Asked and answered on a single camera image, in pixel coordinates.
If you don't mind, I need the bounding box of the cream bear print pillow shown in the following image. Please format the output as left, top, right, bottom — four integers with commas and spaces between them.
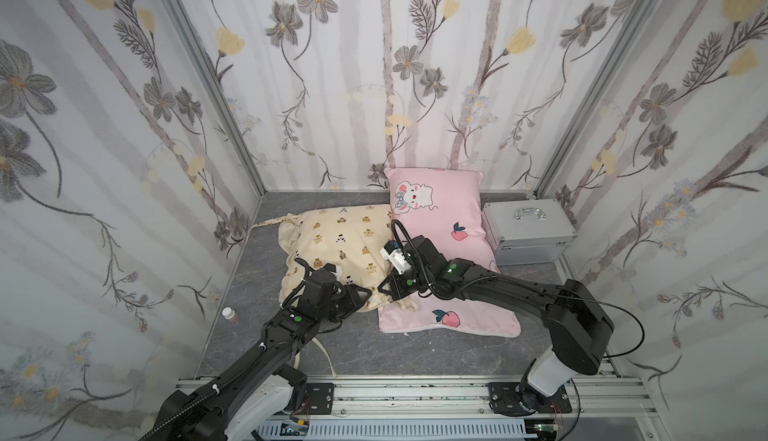
246, 204, 417, 312

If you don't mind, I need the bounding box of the pink cartoon pillow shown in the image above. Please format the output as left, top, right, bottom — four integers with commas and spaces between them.
378, 168, 521, 338

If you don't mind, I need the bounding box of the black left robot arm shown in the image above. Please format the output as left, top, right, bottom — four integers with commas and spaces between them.
142, 264, 372, 440

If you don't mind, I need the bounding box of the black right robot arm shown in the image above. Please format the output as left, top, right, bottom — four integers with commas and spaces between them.
379, 236, 614, 398

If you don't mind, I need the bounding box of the small white bottle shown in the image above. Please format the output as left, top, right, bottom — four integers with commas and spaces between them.
221, 307, 238, 322

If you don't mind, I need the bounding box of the silver aluminium case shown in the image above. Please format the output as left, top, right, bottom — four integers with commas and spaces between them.
482, 199, 577, 266

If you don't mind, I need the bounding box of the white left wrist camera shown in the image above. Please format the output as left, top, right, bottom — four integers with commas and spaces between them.
324, 263, 343, 282

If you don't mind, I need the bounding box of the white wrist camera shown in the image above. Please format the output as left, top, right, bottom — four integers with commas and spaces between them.
380, 241, 412, 275
324, 263, 343, 282

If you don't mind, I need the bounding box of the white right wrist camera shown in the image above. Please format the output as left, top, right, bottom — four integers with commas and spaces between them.
380, 241, 412, 275

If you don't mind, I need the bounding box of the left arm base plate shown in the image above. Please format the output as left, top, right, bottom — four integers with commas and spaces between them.
292, 383, 335, 416

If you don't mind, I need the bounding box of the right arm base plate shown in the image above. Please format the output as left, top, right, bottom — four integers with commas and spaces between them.
487, 382, 573, 417

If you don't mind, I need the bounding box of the aluminium mounting rail frame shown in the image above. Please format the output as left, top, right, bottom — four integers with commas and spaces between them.
155, 374, 670, 441

